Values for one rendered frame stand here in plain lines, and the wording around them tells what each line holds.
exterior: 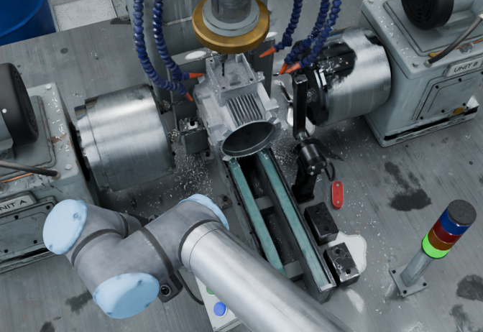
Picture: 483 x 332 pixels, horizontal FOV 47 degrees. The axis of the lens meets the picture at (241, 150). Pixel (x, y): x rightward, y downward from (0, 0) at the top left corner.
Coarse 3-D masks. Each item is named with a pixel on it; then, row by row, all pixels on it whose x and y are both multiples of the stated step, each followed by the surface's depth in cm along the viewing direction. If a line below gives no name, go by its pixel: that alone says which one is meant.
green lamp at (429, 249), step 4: (424, 240) 131; (424, 244) 130; (428, 244) 128; (424, 248) 131; (428, 248) 128; (432, 248) 127; (428, 252) 130; (432, 252) 128; (436, 252) 128; (440, 252) 127; (444, 252) 127; (432, 256) 130; (436, 256) 129; (440, 256) 129
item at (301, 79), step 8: (296, 80) 130; (304, 80) 130; (296, 88) 131; (304, 88) 132; (296, 96) 134; (304, 96) 135; (296, 104) 137; (304, 104) 138; (296, 112) 140; (304, 112) 141; (296, 120) 143; (304, 120) 144; (296, 128) 146; (304, 128) 148; (296, 136) 149
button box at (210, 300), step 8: (200, 280) 124; (200, 288) 124; (208, 296) 122; (208, 304) 121; (208, 312) 121; (216, 320) 119; (224, 320) 118; (232, 320) 118; (216, 328) 119; (224, 328) 120
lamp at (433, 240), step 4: (432, 228) 126; (428, 232) 128; (432, 232) 125; (428, 236) 127; (432, 236) 125; (436, 236) 123; (428, 240) 127; (432, 240) 126; (436, 240) 124; (440, 240) 123; (432, 244) 126; (436, 244) 125; (440, 244) 124; (444, 244) 124; (448, 244) 123; (452, 244) 124; (436, 248) 126; (440, 248) 125; (444, 248) 125; (448, 248) 125
